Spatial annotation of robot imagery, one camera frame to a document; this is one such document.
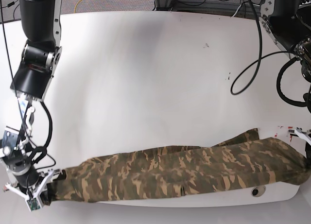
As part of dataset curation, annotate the camouflage T-shirt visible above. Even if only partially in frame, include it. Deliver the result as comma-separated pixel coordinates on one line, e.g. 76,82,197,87
51,128,311,203

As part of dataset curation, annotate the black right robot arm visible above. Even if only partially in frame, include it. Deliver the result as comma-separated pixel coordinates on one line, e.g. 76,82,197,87
0,0,62,211

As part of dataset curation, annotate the right table cable grommet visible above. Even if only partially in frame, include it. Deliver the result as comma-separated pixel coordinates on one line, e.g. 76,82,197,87
251,185,266,197

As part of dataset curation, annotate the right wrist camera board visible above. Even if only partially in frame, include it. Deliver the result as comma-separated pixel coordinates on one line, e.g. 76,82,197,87
26,198,42,212

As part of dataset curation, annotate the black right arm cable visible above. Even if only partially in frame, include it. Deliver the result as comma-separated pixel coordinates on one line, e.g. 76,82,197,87
0,5,56,171

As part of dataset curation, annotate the aluminium frame cart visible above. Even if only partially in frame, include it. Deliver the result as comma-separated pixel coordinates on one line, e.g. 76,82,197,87
153,0,254,19

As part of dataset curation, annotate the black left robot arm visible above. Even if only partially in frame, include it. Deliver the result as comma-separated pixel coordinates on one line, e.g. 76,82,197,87
259,0,311,111

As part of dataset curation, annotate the red tape rectangle marking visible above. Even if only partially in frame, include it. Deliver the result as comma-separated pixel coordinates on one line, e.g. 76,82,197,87
274,126,294,144

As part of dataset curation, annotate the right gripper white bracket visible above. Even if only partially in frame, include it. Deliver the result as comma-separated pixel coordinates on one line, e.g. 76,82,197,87
3,169,61,206

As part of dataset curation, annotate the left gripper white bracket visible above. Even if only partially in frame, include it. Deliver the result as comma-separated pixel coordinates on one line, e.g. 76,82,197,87
288,127,311,145

